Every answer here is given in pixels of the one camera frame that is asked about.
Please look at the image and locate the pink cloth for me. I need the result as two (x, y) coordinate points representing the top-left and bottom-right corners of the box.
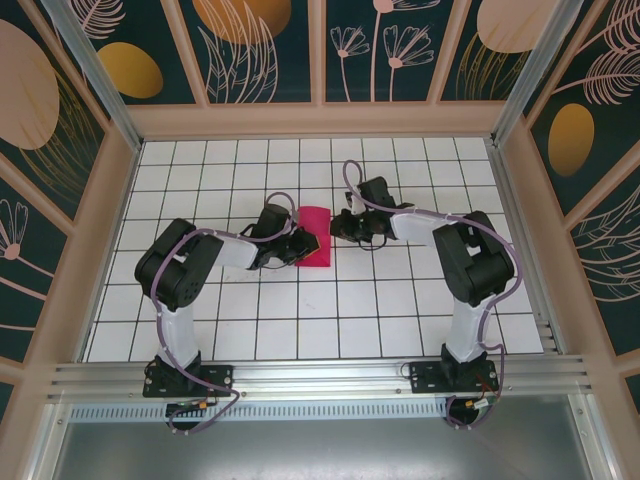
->
(294, 204), (332, 269)

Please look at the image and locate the grey metal panel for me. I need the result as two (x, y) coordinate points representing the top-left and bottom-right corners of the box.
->
(47, 418), (601, 480)

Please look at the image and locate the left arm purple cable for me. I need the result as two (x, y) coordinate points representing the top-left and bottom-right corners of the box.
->
(152, 192), (296, 436)

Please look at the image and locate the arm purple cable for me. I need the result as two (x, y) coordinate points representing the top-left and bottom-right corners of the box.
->
(152, 192), (296, 436)
(341, 159), (519, 432)

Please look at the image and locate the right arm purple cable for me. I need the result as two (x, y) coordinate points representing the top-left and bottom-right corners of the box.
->
(341, 159), (519, 432)

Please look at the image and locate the long aluminium base rail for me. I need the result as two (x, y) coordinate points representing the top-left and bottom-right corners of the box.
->
(47, 354), (596, 402)

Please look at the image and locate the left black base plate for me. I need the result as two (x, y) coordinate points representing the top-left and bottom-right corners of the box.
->
(143, 363), (236, 399)

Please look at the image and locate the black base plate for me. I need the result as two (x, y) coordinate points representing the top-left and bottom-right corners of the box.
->
(143, 363), (236, 399)
(408, 360), (501, 395)

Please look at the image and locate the slotted grey cable duct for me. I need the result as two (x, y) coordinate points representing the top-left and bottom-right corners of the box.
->
(68, 397), (574, 422)

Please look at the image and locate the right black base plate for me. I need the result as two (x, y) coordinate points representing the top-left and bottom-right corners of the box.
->
(408, 360), (501, 395)

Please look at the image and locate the aluminium frame post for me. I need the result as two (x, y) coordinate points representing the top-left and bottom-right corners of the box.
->
(39, 0), (146, 152)
(491, 0), (601, 149)

